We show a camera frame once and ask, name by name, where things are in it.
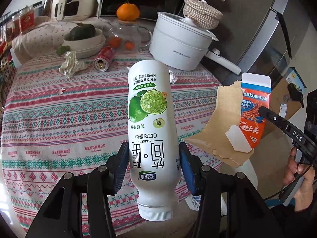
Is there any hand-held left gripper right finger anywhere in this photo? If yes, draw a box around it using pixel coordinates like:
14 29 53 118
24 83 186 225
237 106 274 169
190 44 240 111
179 142 283 238

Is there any black wire rack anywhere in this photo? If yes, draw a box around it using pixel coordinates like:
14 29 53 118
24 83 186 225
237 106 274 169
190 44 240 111
0 12 18 112

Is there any white ceramic bowl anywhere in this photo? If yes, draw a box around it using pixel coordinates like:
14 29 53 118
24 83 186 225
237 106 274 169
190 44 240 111
63 28 106 59

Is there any large crumpled white tissue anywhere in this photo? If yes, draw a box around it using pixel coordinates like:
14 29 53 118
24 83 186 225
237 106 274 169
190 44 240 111
59 51 87 77

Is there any small green fruit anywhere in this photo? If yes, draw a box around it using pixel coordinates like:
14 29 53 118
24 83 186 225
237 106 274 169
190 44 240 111
56 45 71 56

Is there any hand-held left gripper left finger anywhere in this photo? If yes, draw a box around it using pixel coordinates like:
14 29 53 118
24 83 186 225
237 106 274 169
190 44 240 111
25 141 130 238

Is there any white floral cloth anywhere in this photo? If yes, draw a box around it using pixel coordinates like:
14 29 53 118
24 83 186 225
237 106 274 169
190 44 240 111
12 17 117 65

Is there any woven lidded basket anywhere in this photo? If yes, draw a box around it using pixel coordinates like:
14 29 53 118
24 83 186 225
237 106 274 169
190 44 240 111
183 0 223 29

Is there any patterned striped tablecloth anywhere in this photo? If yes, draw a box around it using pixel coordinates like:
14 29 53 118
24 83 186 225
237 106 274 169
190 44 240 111
0 17 226 236

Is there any white yogurt bottle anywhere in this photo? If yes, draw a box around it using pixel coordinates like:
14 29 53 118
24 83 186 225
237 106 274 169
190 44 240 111
127 59 181 222

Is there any brown cardboard box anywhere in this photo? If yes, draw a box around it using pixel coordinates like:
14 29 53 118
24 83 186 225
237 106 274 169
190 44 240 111
267 79 304 139

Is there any black bag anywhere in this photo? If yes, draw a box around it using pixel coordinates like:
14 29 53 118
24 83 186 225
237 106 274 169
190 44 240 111
287 83 305 108

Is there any red soda can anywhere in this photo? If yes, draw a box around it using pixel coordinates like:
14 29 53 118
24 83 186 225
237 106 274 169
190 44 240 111
93 46 116 72

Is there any glass teapot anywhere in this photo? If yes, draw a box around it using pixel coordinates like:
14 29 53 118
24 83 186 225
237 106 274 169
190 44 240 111
106 17 153 52

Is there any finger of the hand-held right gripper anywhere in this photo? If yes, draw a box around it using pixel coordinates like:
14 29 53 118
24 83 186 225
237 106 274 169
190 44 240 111
259 106 291 131

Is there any person's right hand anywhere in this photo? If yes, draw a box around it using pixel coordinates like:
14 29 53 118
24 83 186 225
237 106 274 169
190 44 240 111
283 146 317 212

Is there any blue printed box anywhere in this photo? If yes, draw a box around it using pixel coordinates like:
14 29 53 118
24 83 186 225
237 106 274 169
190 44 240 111
287 67 307 92

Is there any person's dark clothing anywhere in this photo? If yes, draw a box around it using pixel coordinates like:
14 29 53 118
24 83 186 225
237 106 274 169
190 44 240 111
270 198 317 238

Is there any dark green pumpkin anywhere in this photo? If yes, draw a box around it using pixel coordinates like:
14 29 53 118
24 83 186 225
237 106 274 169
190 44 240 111
64 22 96 41

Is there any white electric cooking pot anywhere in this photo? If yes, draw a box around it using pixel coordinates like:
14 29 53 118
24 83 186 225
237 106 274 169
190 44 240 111
149 12 242 75

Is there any large orange mandarin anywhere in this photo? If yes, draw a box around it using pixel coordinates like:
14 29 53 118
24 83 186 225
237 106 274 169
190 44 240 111
116 2 140 21

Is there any grey refrigerator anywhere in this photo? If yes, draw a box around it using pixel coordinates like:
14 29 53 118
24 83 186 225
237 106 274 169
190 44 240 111
218 0 312 87

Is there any torn brown cardboard piece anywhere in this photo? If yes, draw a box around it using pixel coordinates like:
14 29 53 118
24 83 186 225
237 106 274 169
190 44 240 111
184 81 255 168

